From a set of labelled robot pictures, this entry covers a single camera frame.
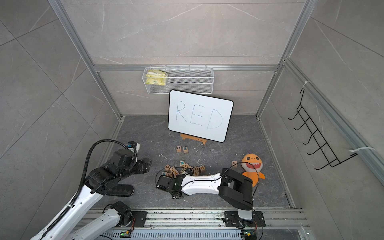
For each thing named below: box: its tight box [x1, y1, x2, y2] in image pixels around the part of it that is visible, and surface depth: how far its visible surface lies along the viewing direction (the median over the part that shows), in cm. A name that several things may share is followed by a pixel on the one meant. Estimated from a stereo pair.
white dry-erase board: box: [167, 89, 234, 143], surface depth 95 cm
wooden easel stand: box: [180, 133, 208, 145], surface depth 103 cm
